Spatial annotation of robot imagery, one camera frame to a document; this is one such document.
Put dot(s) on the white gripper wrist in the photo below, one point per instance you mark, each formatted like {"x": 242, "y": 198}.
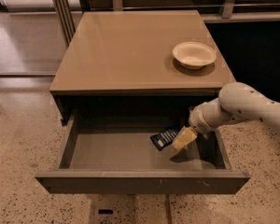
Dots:
{"x": 198, "y": 120}

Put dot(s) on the dark blue rxbar wrapper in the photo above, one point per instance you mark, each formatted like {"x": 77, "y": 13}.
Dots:
{"x": 165, "y": 138}

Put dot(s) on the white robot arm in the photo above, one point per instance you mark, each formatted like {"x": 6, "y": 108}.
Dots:
{"x": 236, "y": 102}

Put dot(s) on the open grey top drawer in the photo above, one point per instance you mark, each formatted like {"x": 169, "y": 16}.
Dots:
{"x": 105, "y": 153}

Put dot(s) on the grey cabinet with glossy top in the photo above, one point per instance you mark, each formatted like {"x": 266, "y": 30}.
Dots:
{"x": 131, "y": 53}

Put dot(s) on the white paper bowl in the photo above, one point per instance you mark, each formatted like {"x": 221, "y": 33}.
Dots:
{"x": 194, "y": 55}

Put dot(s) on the grey vertical metal post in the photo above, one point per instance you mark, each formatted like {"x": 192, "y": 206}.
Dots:
{"x": 63, "y": 11}

